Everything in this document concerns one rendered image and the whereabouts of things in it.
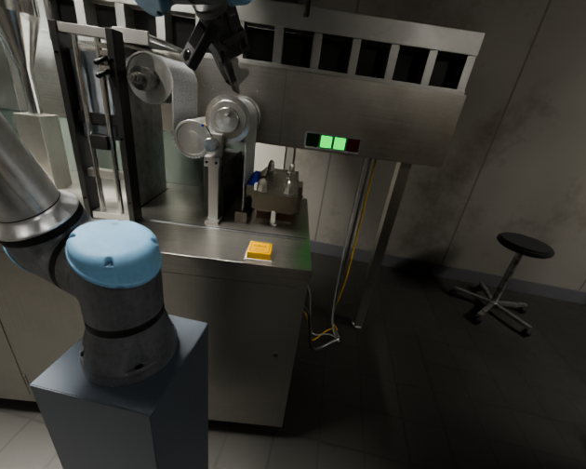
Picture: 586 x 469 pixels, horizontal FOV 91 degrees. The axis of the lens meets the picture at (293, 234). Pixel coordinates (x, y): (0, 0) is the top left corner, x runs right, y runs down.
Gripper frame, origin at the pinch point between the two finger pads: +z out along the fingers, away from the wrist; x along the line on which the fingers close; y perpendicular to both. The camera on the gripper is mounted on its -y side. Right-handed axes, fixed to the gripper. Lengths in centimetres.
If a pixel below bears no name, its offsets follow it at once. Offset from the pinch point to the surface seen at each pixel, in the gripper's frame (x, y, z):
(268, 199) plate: -18.6, -6.8, 30.9
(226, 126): 1.7, -5.7, 12.6
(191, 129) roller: 10.0, -15.5, 14.1
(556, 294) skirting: -145, 178, 233
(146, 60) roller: 26.4, -15.0, -1.5
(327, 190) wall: 39, 60, 168
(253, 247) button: -34.5, -20.3, 23.0
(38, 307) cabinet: -5, -90, 30
